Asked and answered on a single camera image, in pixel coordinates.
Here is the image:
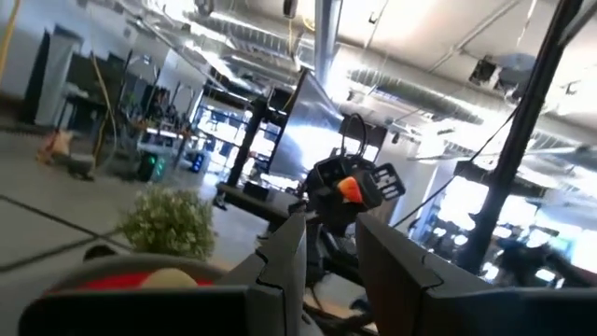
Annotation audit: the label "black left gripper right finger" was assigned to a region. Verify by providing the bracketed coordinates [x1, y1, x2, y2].
[355, 213, 597, 336]

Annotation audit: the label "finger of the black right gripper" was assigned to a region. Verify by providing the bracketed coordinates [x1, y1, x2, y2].
[321, 176, 344, 206]
[362, 162, 407, 210]

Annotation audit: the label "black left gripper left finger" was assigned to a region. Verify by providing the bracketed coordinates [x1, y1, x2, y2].
[17, 212, 308, 336]

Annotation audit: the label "small orange pepper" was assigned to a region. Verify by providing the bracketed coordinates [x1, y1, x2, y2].
[336, 175, 365, 205]

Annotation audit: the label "red collapsible bowl grey rim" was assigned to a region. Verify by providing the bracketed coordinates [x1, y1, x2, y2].
[44, 253, 229, 294]

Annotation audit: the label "large tilted monitor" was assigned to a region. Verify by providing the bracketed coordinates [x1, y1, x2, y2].
[268, 68, 347, 182]

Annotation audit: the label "black desk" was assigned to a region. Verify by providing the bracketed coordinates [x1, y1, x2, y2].
[215, 181, 307, 223]

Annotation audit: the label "small black desk box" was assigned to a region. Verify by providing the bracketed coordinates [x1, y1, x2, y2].
[242, 180, 271, 202]

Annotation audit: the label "potted green artificial plant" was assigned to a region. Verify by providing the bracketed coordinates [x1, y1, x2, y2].
[118, 185, 218, 261]

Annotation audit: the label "black monitor stand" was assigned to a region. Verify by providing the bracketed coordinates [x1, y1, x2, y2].
[225, 95, 271, 189]

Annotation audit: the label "computer with green lights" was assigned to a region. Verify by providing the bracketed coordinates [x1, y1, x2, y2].
[136, 149, 168, 184]

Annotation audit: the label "orange floor object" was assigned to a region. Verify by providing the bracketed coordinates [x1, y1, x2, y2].
[35, 129, 75, 165]

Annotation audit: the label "silver spiral duct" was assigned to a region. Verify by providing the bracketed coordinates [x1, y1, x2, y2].
[347, 69, 484, 125]

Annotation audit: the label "black aluminium rig frame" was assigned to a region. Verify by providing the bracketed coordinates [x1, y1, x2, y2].
[454, 0, 587, 277]

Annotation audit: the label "silver vertical duct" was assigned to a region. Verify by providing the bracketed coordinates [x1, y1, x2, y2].
[312, 0, 345, 90]

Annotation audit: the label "yellow hanging cable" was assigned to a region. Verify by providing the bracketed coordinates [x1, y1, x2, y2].
[0, 0, 23, 83]

